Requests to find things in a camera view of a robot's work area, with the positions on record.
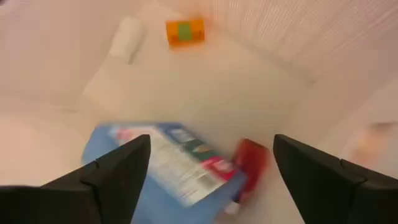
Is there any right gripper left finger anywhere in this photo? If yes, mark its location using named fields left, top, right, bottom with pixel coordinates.
left=0, top=133, right=152, bottom=224

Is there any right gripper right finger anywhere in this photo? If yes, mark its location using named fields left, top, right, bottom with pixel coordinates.
left=272, top=133, right=398, bottom=224

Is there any orange and green small box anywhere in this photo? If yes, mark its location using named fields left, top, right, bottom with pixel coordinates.
left=165, top=19, right=206, bottom=49

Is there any white perforated plastic basket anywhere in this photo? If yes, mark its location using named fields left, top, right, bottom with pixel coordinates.
left=0, top=0, right=398, bottom=224

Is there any red cohesive bandage roll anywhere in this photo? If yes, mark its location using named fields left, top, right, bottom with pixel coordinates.
left=231, top=138, right=271, bottom=205

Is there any white gauze roll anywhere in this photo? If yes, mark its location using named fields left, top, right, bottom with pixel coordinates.
left=107, top=17, right=146, bottom=65

